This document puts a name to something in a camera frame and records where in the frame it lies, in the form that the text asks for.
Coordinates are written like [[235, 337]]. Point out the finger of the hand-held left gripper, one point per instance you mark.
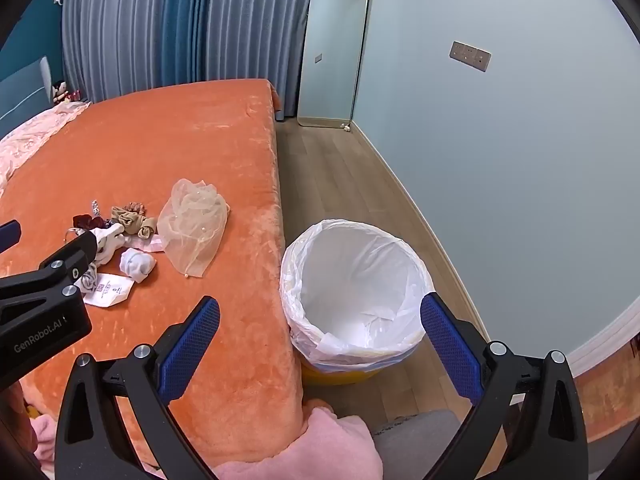
[[9, 235], [80, 250]]

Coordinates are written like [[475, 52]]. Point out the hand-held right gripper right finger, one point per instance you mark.
[[450, 345]]

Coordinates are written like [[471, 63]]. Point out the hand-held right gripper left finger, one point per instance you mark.
[[192, 345]]

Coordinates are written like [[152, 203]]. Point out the dark red velvet scrunchie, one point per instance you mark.
[[85, 221]]

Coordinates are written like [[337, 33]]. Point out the grey sock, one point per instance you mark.
[[89, 277]]

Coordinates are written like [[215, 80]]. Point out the white sock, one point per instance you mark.
[[107, 240]]

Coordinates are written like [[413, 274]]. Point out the black and white patterned scrunchie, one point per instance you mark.
[[96, 207]]

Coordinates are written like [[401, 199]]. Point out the white card with red label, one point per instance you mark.
[[107, 292]]

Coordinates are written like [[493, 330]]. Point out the beige sock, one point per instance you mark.
[[146, 227], [126, 219]]

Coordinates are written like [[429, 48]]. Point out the white tissue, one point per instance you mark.
[[137, 262]]

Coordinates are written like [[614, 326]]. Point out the brown beaded scrunchie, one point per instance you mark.
[[135, 206]]

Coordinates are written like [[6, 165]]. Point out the pink lace band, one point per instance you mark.
[[150, 245]]

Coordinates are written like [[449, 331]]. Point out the yellow trash bin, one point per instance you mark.
[[340, 375]]

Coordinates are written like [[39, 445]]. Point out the beige mesh netting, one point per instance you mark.
[[192, 230]]

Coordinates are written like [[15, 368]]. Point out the white-lined trash bin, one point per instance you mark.
[[350, 280]]

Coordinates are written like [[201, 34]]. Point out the pink lace quilt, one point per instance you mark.
[[35, 135]]

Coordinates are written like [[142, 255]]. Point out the grey fabric seat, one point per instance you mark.
[[420, 445]]

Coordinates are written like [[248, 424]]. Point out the orange plush bed cover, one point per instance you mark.
[[150, 150]]

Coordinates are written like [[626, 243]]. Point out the teal pillow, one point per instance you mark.
[[22, 95]]

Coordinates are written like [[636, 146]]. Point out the small doll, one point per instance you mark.
[[61, 92]]

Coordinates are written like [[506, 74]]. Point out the pink fleece clothing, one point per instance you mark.
[[310, 450]]

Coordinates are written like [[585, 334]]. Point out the grey curtain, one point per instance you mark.
[[110, 30], [255, 25]]

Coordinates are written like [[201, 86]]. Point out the teal curtain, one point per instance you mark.
[[185, 15]]

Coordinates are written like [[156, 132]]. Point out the standing floor mirror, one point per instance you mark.
[[330, 55]]

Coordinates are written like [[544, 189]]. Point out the metal wall socket panel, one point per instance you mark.
[[470, 56]]

